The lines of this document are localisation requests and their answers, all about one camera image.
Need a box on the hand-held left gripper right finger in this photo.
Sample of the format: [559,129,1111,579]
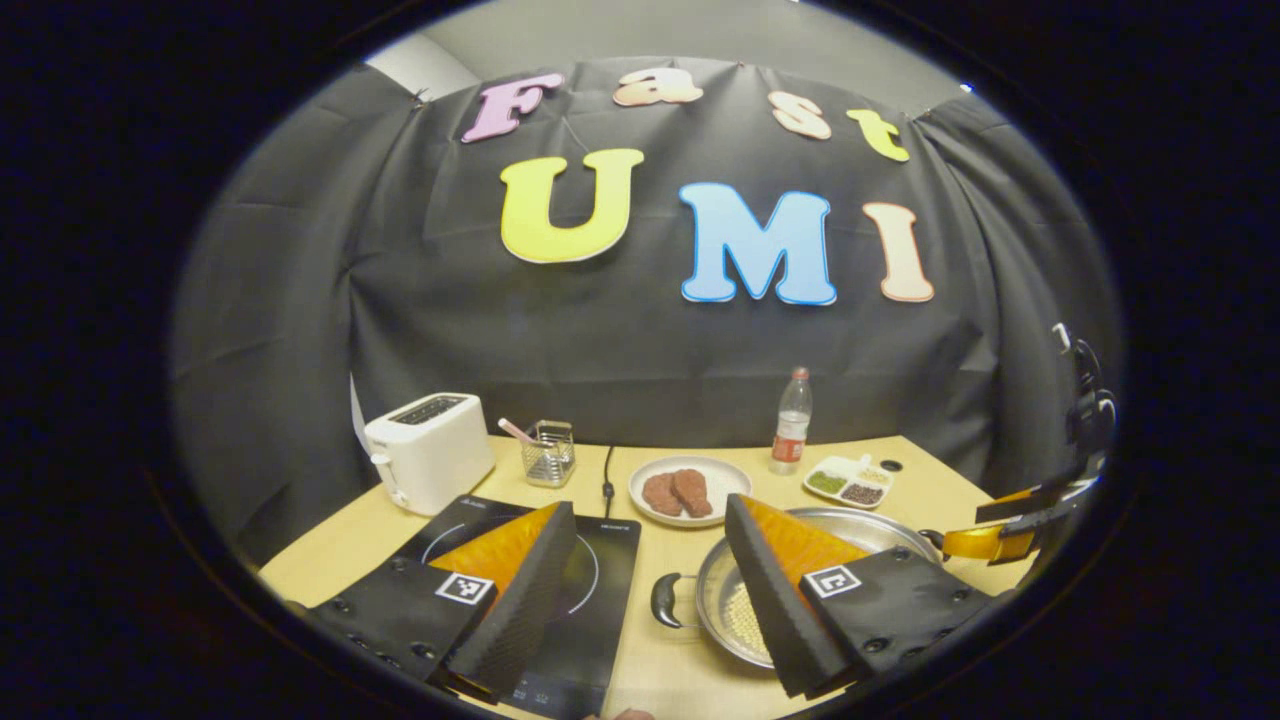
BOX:
[724,492,996,699]

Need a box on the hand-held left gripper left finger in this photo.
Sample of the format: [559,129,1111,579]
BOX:
[305,500,579,704]

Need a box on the steel pot with black handles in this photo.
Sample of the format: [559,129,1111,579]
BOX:
[651,506,946,671]

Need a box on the black induction cooktop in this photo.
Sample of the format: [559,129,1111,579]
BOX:
[390,494,642,719]

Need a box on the pile of pale beans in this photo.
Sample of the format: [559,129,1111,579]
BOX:
[720,578,777,663]

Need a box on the white round plate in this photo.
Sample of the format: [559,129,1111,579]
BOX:
[628,456,753,529]

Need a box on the brown meat slice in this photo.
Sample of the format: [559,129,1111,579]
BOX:
[642,473,686,518]
[672,468,714,519]

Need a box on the white divided spice dish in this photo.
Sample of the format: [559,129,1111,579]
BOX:
[803,455,896,509]

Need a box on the white toaster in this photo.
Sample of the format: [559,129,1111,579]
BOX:
[363,392,496,517]

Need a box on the clear bottle with red label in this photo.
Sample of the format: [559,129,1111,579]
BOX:
[770,367,814,476]

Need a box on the black backdrop cloth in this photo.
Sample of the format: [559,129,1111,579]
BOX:
[170,55,1126,571]

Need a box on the wire utensil basket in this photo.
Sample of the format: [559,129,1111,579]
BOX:
[520,420,577,489]

